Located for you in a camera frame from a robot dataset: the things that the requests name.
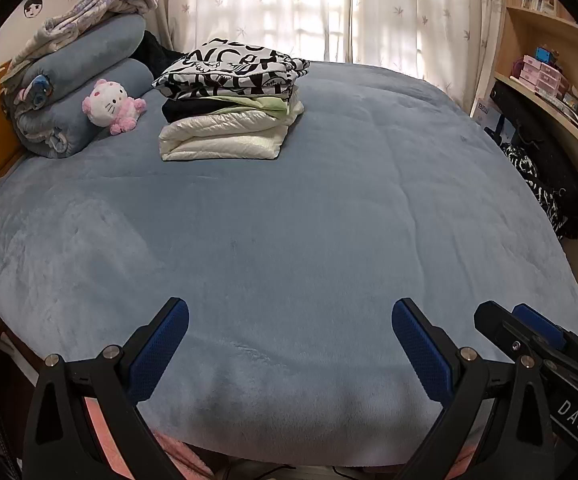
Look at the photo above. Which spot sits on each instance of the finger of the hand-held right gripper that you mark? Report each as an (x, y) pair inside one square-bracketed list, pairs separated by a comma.
[(504, 325), (539, 320)]

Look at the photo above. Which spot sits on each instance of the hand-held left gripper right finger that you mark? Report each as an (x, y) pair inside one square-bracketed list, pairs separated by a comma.
[(421, 350)]

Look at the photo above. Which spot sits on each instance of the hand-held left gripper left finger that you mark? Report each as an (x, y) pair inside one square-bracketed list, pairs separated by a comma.
[(161, 350)]

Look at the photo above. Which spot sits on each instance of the black and white printed jacket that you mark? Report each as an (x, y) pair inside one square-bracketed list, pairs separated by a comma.
[(229, 72)]

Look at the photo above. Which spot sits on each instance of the pink floor mat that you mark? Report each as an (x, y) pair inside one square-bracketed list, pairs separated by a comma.
[(179, 455)]

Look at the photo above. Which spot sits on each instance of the black and white patterned cloth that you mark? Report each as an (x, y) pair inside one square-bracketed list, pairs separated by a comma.
[(534, 185)]

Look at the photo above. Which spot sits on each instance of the blue fleece bed blanket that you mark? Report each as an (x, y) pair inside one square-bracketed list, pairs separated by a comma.
[(294, 235)]

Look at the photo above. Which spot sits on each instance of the white printed carton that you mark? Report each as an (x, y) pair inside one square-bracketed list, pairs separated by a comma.
[(489, 115)]

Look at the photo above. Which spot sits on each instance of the cream puffer jacket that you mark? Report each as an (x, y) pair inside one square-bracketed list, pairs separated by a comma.
[(224, 135)]

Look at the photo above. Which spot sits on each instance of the stack of pink boxes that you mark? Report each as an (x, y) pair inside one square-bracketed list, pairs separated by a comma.
[(539, 76)]

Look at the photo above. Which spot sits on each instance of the light green and black jacket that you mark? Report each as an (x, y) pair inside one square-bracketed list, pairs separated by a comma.
[(204, 109)]

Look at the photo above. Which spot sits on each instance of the rolled blue blanket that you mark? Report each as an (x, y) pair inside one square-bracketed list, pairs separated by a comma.
[(64, 125), (89, 45)]

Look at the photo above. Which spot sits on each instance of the pink and white cat plush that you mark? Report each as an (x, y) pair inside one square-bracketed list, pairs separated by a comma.
[(109, 105)]

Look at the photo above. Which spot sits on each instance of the small blue box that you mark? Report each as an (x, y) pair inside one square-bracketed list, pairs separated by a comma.
[(546, 55)]

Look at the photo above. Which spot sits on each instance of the wooden shelf unit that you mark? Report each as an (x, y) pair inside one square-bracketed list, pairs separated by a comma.
[(534, 30)]

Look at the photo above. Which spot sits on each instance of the black fuzzy cloth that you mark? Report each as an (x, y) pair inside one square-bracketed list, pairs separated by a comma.
[(156, 55)]

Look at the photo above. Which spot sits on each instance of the pale floral quilt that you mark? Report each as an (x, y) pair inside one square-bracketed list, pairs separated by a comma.
[(94, 5)]

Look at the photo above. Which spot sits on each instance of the white leaf-print curtain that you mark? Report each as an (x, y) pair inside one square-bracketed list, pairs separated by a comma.
[(269, 10)]

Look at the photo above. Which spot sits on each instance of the small picture frame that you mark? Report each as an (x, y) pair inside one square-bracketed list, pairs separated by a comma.
[(571, 102)]

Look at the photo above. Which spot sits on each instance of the cartoon face wall sticker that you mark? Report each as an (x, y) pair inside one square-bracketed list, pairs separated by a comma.
[(36, 4)]

